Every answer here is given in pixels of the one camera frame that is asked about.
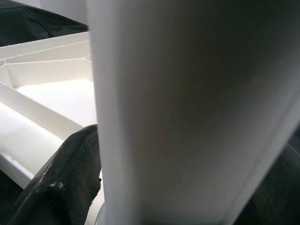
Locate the white plastic table leg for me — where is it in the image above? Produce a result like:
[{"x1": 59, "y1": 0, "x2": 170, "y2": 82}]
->
[{"x1": 85, "y1": 0, "x2": 300, "y2": 225}]

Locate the white plastic table top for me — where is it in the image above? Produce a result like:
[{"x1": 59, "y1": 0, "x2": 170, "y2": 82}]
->
[{"x1": 0, "y1": 30, "x2": 105, "y2": 191}]

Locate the black cloth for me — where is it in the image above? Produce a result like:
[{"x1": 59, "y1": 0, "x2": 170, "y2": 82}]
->
[{"x1": 0, "y1": 4, "x2": 89, "y2": 47}]

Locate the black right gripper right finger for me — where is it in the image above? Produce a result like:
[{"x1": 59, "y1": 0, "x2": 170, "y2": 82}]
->
[{"x1": 241, "y1": 142, "x2": 300, "y2": 225}]

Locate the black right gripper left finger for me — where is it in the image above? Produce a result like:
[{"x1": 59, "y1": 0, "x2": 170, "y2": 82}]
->
[{"x1": 0, "y1": 124, "x2": 103, "y2": 225}]

